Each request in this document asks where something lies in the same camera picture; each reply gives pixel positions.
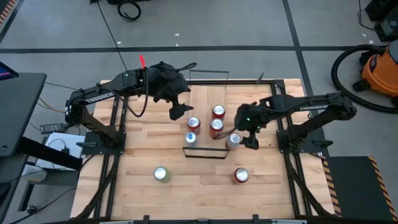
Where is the black desk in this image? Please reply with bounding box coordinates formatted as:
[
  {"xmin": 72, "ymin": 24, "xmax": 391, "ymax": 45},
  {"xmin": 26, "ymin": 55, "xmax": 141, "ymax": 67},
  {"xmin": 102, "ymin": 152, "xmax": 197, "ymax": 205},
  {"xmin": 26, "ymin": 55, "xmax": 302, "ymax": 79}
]
[{"xmin": 0, "ymin": 72, "xmax": 47, "ymax": 158}]

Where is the blue Red Bull can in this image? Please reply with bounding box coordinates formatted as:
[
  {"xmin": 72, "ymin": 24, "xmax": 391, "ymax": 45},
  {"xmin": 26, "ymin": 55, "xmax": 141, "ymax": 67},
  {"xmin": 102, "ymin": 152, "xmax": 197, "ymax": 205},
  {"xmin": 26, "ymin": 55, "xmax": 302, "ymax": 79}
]
[{"xmin": 184, "ymin": 131, "xmax": 198, "ymax": 147}]

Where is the long black floor cable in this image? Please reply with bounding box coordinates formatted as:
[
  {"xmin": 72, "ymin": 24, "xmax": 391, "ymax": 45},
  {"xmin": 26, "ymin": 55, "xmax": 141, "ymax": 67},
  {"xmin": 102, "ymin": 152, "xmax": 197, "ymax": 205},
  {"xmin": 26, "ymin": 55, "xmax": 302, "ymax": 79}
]
[{"xmin": 95, "ymin": 0, "xmax": 129, "ymax": 72}]

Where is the black desk beam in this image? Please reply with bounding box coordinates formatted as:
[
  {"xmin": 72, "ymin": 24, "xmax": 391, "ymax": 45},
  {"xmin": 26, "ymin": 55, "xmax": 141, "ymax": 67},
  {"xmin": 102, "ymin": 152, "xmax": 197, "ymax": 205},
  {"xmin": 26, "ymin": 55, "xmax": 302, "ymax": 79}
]
[{"xmin": 17, "ymin": 136, "xmax": 83, "ymax": 171}]

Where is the green drink can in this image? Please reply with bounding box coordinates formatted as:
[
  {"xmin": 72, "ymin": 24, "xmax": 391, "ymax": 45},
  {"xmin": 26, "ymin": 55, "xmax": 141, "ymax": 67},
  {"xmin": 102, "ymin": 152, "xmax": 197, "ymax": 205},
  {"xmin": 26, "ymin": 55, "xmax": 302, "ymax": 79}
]
[{"xmin": 153, "ymin": 166, "xmax": 171, "ymax": 184}]

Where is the white paper sheet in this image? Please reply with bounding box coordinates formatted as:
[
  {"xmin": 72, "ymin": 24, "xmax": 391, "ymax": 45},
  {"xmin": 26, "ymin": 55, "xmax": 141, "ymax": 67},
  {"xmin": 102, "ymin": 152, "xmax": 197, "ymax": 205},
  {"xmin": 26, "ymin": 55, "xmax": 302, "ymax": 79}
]
[{"xmin": 34, "ymin": 132, "xmax": 86, "ymax": 171}]

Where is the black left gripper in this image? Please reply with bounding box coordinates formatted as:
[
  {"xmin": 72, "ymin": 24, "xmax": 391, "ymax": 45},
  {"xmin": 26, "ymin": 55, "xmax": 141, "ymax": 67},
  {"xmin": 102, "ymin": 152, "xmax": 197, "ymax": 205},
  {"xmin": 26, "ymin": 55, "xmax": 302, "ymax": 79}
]
[{"xmin": 147, "ymin": 61, "xmax": 194, "ymax": 121}]

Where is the computer monitor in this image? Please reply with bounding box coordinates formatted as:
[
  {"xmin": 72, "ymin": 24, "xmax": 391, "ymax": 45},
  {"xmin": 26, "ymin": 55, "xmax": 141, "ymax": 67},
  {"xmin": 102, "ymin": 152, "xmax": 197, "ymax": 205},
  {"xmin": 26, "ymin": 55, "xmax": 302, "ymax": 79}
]
[{"xmin": 0, "ymin": 61, "xmax": 19, "ymax": 82}]

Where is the coiled black cable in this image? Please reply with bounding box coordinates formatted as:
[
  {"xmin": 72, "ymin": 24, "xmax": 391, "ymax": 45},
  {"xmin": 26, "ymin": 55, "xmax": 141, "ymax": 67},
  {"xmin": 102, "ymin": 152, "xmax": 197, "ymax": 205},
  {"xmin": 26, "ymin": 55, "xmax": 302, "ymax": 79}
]
[{"xmin": 116, "ymin": 0, "xmax": 142, "ymax": 22}]

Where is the black aluminium table frame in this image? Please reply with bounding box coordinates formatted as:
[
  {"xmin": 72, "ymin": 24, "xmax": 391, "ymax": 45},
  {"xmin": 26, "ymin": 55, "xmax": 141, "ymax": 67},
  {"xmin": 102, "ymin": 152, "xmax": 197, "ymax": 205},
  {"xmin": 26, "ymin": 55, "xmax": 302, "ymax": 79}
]
[{"xmin": 70, "ymin": 78, "xmax": 338, "ymax": 224}]

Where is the orange shop vacuum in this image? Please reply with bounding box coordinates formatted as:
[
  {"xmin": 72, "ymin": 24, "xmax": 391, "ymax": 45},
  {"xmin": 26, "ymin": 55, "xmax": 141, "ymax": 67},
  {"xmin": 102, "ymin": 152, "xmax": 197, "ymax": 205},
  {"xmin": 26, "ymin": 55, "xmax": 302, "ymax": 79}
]
[{"xmin": 330, "ymin": 43, "xmax": 398, "ymax": 114}]

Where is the orange shop vacuum cleaner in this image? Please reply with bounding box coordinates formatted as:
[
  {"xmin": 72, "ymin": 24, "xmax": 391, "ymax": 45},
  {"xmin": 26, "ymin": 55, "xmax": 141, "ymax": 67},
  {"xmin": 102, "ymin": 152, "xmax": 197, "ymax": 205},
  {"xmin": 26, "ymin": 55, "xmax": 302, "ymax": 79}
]
[{"xmin": 353, "ymin": 39, "xmax": 398, "ymax": 108}]

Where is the white and pink drink can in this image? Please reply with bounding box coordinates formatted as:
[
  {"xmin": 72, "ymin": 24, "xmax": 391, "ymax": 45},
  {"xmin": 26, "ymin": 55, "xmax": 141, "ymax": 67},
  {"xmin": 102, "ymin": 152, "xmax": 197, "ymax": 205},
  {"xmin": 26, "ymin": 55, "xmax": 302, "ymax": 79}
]
[{"xmin": 225, "ymin": 133, "xmax": 243, "ymax": 151}]

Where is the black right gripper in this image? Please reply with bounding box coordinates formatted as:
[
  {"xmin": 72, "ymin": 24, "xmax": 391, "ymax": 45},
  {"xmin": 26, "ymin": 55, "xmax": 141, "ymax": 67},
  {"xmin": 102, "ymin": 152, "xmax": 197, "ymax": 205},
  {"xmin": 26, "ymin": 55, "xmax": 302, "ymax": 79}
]
[{"xmin": 216, "ymin": 103, "xmax": 269, "ymax": 151}]

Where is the black mat with hazard stripes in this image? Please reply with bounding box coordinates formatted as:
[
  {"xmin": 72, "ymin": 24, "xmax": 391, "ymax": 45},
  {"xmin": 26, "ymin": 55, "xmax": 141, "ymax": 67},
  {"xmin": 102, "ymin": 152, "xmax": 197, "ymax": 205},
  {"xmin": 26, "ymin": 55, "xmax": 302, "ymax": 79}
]
[{"xmin": 322, "ymin": 155, "xmax": 398, "ymax": 222}]

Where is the red cola can black script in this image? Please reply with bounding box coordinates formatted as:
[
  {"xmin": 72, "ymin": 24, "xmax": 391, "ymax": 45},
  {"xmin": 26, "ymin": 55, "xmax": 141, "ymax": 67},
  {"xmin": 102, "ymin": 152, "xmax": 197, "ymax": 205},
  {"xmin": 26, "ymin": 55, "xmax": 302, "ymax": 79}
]
[
  {"xmin": 211, "ymin": 104, "xmax": 226, "ymax": 121},
  {"xmin": 234, "ymin": 167, "xmax": 250, "ymax": 184}
]

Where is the black power adapter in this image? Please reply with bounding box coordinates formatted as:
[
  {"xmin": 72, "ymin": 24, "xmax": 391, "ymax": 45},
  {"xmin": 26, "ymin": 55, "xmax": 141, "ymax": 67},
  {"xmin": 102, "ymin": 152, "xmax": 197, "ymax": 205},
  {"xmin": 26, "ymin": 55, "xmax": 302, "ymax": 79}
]
[{"xmin": 40, "ymin": 123, "xmax": 65, "ymax": 135}]

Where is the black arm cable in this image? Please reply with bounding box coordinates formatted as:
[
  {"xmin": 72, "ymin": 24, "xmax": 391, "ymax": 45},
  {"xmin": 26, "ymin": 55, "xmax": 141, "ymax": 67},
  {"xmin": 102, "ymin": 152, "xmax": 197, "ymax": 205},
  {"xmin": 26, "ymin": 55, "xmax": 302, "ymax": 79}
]
[{"xmin": 107, "ymin": 67, "xmax": 150, "ymax": 118}]

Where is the orange black hazard strip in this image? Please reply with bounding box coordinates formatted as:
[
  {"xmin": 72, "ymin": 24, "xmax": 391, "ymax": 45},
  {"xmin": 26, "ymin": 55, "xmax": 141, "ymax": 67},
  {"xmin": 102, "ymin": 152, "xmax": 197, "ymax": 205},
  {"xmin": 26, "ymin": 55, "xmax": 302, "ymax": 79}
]
[{"xmin": 0, "ymin": 0, "xmax": 17, "ymax": 25}]

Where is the orange Fanta can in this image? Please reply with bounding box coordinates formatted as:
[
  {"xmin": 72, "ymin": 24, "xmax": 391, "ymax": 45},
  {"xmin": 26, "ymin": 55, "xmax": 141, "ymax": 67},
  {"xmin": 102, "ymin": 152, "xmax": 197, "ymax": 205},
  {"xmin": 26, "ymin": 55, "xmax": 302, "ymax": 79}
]
[
  {"xmin": 187, "ymin": 116, "xmax": 201, "ymax": 135},
  {"xmin": 208, "ymin": 118, "xmax": 224, "ymax": 140}
]

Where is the black equipment case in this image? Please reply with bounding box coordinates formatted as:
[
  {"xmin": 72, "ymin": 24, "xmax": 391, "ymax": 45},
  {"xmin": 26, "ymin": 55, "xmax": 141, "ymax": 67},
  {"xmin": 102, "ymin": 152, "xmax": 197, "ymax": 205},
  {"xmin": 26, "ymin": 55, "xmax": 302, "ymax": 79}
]
[{"xmin": 364, "ymin": 0, "xmax": 398, "ymax": 43}]

